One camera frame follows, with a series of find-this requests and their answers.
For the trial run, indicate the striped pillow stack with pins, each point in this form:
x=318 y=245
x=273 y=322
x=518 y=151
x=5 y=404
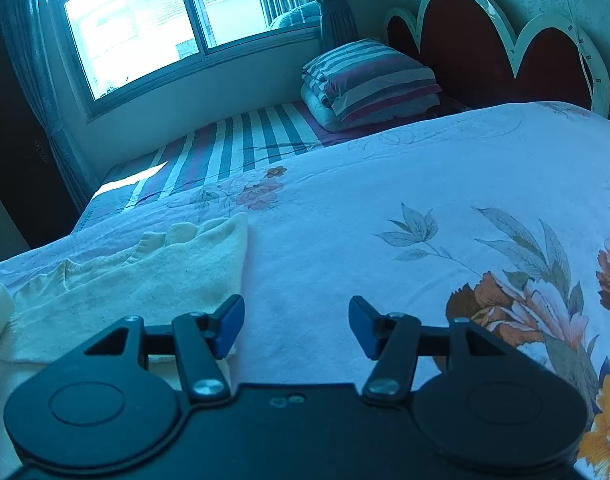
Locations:
x=375 y=80

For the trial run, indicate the floral bedspread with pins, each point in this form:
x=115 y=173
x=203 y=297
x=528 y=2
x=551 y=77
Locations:
x=360 y=210

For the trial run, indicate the scalloped red headboard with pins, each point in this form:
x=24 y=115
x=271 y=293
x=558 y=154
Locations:
x=460 y=45

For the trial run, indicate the striped bed sheet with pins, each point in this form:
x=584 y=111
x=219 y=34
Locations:
x=225 y=145

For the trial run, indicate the tied grey curtain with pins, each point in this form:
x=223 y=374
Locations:
x=337 y=25

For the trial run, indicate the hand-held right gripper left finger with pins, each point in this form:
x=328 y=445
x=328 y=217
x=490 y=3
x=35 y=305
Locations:
x=230 y=327

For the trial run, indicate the cream towel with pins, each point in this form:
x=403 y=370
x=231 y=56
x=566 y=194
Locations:
x=135 y=290

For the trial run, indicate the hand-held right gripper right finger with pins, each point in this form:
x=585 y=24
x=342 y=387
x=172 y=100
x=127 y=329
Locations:
x=361 y=327

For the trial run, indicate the striped cushion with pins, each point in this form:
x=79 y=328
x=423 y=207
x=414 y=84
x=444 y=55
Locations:
x=297 y=16

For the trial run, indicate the sliding glass window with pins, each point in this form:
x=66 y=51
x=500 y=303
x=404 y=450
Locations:
x=135 y=25

